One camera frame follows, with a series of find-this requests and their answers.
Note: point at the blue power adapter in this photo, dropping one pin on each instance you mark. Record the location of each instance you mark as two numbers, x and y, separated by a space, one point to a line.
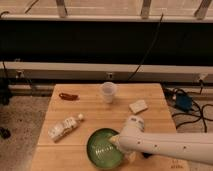
183 102

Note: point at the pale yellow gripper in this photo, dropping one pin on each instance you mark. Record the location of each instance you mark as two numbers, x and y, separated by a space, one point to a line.
130 158

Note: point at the white sponge block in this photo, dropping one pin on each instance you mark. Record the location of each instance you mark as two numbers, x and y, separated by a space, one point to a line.
138 106

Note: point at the red chili pepper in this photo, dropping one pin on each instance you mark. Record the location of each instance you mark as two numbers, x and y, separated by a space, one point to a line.
69 97

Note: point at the black smartphone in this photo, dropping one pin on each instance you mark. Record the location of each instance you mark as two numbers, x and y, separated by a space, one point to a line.
146 155

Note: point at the clear plastic cup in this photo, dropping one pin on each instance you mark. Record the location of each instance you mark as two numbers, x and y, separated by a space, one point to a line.
108 91

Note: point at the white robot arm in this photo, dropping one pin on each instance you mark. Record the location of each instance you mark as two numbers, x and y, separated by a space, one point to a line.
197 147

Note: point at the crushed plastic bottle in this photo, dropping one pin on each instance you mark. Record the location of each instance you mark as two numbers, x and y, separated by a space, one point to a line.
64 127

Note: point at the green ceramic bowl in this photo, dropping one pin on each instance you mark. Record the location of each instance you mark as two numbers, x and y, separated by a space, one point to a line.
101 152

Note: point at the black object on floor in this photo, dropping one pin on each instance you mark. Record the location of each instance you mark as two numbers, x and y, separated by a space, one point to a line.
4 133

